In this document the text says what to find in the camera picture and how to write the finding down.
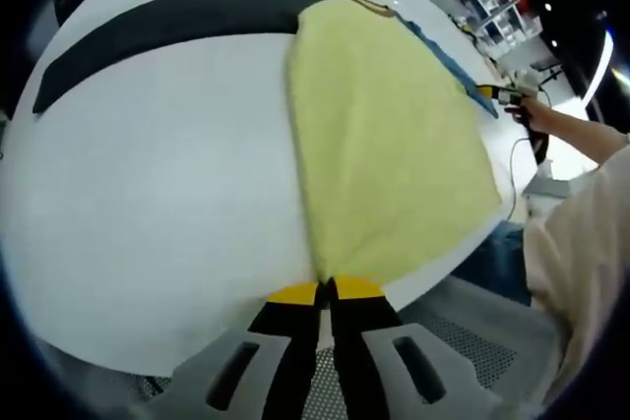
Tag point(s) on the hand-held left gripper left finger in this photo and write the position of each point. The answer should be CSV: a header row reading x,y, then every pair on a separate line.
x,y
275,321

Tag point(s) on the yellow blue black garment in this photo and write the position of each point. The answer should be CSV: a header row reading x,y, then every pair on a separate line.
x,y
384,120

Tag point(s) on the person's blue jeans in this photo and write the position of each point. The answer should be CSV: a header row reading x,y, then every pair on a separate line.
x,y
502,262

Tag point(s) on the person's white shirt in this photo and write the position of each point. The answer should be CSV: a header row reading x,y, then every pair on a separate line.
x,y
581,253

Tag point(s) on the person's right hand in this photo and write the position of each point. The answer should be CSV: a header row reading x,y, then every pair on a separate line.
x,y
531,114

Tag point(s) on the grey mesh chair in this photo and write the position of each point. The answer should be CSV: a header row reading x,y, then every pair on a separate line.
x,y
458,341

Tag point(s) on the grey metal shelf unit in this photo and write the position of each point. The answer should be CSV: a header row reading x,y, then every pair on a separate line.
x,y
509,7

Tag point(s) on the long ceiling light strip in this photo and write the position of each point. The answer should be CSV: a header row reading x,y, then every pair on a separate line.
x,y
603,66

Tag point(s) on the pile of small table items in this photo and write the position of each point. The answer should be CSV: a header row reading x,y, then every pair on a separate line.
x,y
467,29

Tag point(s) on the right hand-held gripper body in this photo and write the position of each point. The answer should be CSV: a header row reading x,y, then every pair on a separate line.
x,y
526,81

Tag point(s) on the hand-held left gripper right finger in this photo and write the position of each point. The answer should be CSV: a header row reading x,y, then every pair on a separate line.
x,y
364,321

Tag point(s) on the black tripod stand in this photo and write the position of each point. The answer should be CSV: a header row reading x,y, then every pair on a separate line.
x,y
548,67

